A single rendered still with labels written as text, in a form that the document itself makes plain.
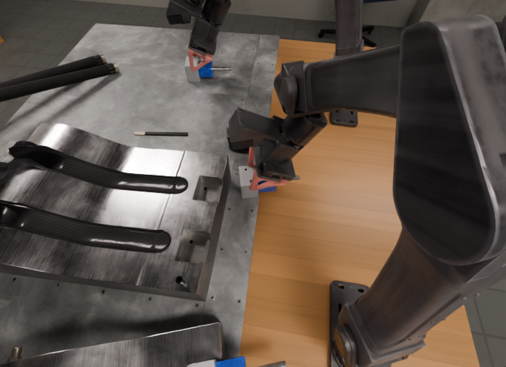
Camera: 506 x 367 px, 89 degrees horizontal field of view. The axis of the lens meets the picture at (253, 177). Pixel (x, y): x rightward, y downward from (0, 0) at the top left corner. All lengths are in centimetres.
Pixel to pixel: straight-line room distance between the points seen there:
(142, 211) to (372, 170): 51
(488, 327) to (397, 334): 135
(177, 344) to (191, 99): 60
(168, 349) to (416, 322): 33
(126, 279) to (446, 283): 40
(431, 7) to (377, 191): 241
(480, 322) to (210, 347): 137
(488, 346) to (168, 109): 157
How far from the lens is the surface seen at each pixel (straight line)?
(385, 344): 34
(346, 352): 39
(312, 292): 52
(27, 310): 63
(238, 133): 40
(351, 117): 75
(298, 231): 54
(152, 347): 47
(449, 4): 296
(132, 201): 51
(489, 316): 168
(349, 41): 69
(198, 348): 45
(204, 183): 52
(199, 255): 46
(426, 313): 27
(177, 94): 82
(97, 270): 49
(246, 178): 53
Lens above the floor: 130
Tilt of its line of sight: 57 degrees down
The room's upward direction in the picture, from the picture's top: straight up
